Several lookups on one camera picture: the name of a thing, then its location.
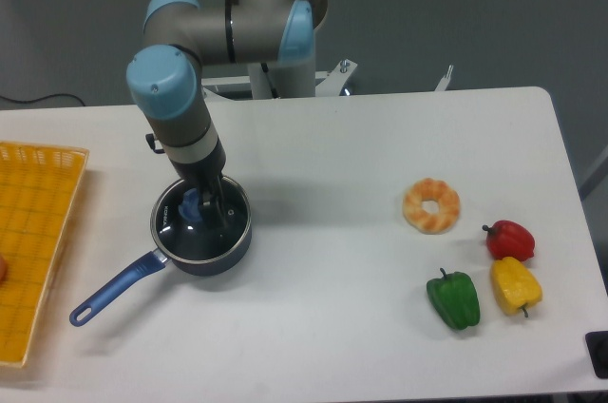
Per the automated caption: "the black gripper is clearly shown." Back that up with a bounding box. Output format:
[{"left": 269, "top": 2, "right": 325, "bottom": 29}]
[{"left": 170, "top": 144, "right": 230, "bottom": 229}]

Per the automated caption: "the glass pot lid blue knob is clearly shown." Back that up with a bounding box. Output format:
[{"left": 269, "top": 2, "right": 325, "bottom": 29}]
[{"left": 149, "top": 174, "right": 253, "bottom": 263}]

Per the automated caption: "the dark blue saucepan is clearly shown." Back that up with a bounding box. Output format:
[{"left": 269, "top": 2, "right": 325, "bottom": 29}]
[{"left": 69, "top": 173, "right": 254, "bottom": 327}]

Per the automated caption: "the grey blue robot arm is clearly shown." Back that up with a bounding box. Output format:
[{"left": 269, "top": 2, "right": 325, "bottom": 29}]
[{"left": 126, "top": 0, "right": 314, "bottom": 226}]

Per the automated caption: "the yellow plastic basket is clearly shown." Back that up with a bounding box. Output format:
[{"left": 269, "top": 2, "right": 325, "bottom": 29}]
[{"left": 1, "top": 141, "right": 89, "bottom": 368}]

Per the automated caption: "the green bell pepper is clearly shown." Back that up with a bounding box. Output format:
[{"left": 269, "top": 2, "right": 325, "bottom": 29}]
[{"left": 426, "top": 268, "right": 481, "bottom": 331}]

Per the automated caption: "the red bell pepper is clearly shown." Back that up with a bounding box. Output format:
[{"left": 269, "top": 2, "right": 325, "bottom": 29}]
[{"left": 482, "top": 220, "right": 536, "bottom": 262}]

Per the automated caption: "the yellow bell pepper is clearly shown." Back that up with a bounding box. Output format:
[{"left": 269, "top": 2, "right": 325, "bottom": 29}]
[{"left": 490, "top": 257, "right": 542, "bottom": 318}]

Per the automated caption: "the black device at table edge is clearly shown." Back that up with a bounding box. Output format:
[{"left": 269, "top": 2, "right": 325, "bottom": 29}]
[{"left": 585, "top": 331, "right": 608, "bottom": 379}]

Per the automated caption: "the black cable on floor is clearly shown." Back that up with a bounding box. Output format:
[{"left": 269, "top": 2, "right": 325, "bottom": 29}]
[{"left": 0, "top": 92, "right": 87, "bottom": 106}]

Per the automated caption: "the white metal base frame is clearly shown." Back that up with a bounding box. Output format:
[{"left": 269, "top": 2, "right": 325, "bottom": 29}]
[{"left": 199, "top": 58, "right": 455, "bottom": 103}]

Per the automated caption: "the ring shaped bread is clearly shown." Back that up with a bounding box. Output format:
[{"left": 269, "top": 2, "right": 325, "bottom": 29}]
[{"left": 402, "top": 178, "right": 461, "bottom": 235}]

